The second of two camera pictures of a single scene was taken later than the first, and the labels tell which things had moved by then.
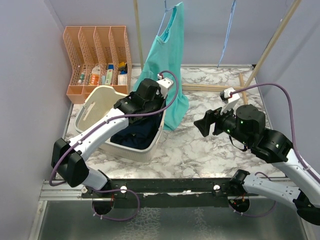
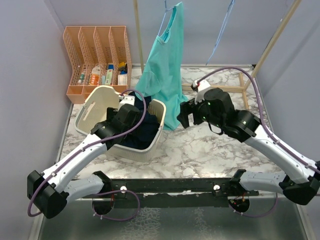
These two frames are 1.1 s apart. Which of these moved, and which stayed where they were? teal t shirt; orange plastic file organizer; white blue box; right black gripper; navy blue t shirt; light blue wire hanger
Moved: light blue wire hanger; right black gripper
Stayed: white blue box; navy blue t shirt; teal t shirt; orange plastic file organizer
